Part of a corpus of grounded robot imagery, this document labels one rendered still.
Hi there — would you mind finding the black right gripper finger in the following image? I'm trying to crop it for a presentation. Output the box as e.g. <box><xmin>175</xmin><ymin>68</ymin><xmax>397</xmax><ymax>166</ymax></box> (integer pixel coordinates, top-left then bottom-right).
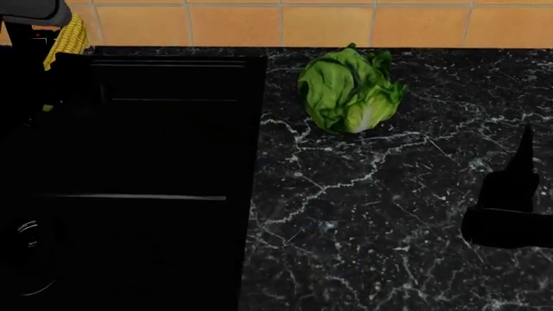
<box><xmin>511</xmin><ymin>122</ymin><xmax>539</xmax><ymax>176</ymax></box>

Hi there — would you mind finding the black kitchen sink basin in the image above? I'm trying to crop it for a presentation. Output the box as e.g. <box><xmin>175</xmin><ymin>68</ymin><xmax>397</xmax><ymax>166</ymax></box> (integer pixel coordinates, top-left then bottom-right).
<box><xmin>0</xmin><ymin>45</ymin><xmax>270</xmax><ymax>311</ymax></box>

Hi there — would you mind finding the yellow corn cob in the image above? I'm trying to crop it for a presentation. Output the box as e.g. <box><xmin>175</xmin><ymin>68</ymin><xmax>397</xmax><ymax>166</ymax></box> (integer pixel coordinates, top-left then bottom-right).
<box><xmin>42</xmin><ymin>12</ymin><xmax>90</xmax><ymax>113</ymax></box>

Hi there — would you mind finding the round sink drain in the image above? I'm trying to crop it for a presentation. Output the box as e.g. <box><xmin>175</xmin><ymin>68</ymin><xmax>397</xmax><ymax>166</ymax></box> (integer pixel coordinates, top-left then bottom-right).
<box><xmin>15</xmin><ymin>219</ymin><xmax>59</xmax><ymax>297</ymax></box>

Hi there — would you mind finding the green lettuce head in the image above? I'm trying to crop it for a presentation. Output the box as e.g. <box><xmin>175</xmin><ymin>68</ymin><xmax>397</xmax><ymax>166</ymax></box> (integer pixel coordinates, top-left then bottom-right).
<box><xmin>296</xmin><ymin>41</ymin><xmax>409</xmax><ymax>135</ymax></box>

